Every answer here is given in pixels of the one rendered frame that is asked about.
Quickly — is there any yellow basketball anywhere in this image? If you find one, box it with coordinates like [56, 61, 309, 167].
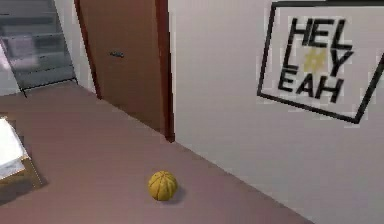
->
[147, 170, 179, 202]

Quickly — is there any grey shelf unit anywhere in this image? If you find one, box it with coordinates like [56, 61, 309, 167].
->
[0, 0, 79, 98]

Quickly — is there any black framed lettered wall picture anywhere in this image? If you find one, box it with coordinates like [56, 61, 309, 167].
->
[256, 0, 384, 125]

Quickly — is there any brown wooden room door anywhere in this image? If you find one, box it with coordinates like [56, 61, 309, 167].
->
[73, 0, 176, 143]

